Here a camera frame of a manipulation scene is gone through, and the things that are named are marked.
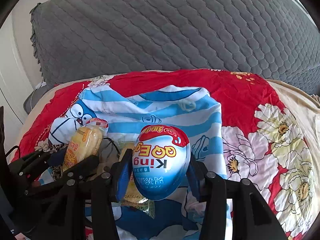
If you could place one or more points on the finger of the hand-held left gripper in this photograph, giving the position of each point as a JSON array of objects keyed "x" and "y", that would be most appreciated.
[
  {"x": 32, "y": 161},
  {"x": 85, "y": 166}
]

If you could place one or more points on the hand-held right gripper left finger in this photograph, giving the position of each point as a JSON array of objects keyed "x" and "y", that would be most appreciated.
[{"x": 122, "y": 182}]

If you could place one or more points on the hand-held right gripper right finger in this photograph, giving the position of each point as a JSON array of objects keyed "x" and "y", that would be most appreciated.
[{"x": 193, "y": 180}]

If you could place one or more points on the yellow rice cracker packet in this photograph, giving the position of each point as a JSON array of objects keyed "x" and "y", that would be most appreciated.
[
  {"x": 83, "y": 142},
  {"x": 142, "y": 205}
]

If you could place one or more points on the large blue red toy egg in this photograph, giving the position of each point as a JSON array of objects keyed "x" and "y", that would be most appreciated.
[{"x": 162, "y": 162}]

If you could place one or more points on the small blue red toy egg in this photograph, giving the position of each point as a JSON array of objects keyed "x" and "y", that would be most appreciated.
[{"x": 96, "y": 123}]

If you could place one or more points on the grey round object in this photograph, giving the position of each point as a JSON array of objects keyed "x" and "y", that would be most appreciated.
[{"x": 32, "y": 102}]

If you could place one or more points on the blue striped cartoon cloth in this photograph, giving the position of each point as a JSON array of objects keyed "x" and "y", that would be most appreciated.
[{"x": 160, "y": 110}]

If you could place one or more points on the red floral blanket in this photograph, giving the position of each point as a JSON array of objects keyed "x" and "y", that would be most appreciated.
[{"x": 237, "y": 97}]

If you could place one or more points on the grey quilted cover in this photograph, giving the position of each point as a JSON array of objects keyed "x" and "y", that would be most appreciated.
[{"x": 162, "y": 25}]

